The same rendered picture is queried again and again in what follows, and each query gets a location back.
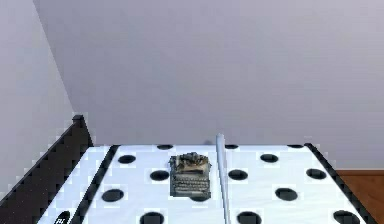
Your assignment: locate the grey typewriter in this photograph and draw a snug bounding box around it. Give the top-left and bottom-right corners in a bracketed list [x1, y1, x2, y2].
[168, 151, 213, 201]

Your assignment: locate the white bed with black dots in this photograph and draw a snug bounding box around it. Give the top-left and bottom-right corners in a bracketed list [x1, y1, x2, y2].
[0, 114, 380, 224]

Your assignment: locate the pale grey baseball bat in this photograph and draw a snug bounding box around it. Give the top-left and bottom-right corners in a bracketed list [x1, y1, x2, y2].
[215, 133, 232, 224]

